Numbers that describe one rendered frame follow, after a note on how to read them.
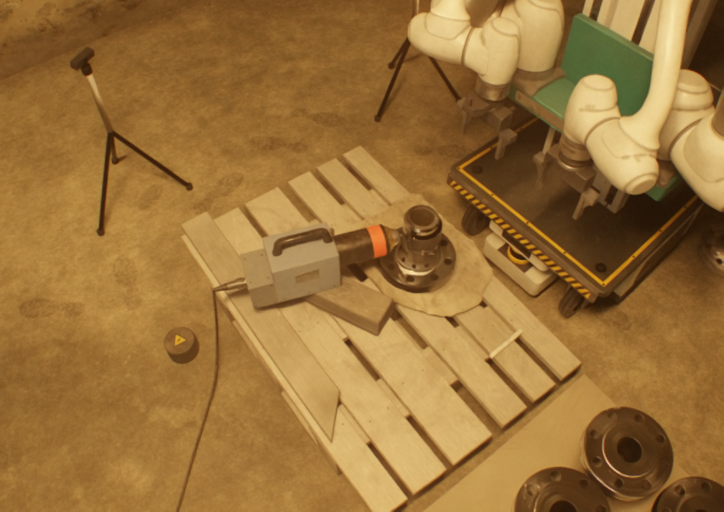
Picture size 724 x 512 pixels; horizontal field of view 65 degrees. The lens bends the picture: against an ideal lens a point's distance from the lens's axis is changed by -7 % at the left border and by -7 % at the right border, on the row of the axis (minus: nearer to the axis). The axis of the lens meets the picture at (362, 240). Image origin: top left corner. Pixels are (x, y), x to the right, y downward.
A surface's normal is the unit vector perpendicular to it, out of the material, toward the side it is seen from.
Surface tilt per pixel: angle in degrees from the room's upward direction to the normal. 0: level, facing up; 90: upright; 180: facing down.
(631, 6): 90
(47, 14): 90
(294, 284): 90
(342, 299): 0
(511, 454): 0
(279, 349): 0
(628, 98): 90
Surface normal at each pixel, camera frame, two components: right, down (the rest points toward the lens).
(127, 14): 0.58, 0.64
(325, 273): 0.30, 0.75
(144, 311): 0.00, -0.62
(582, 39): -0.77, 0.51
